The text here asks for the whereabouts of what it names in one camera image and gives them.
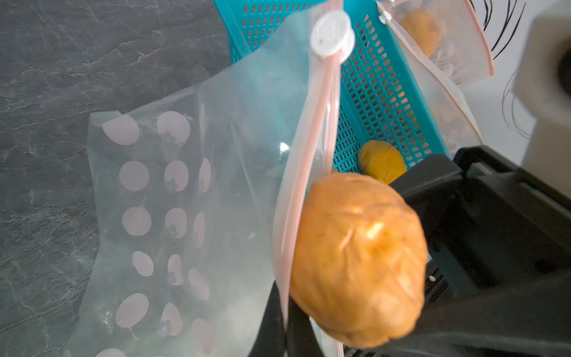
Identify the potato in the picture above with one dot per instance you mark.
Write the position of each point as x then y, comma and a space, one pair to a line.
381, 161
360, 261

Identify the teal plastic basket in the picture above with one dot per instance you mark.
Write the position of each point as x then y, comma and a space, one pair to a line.
380, 98

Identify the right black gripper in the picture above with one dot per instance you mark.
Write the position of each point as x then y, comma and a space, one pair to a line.
501, 238

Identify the clear zipper bag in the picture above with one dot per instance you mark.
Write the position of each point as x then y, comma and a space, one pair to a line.
444, 99
198, 197
463, 54

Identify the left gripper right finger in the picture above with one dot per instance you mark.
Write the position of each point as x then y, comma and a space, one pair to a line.
300, 337

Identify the potato right middle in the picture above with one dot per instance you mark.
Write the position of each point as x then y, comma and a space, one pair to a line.
381, 161

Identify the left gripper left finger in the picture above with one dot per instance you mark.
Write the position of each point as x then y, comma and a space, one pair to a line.
271, 337

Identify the potato top right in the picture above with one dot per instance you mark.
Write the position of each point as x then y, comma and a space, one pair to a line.
360, 261

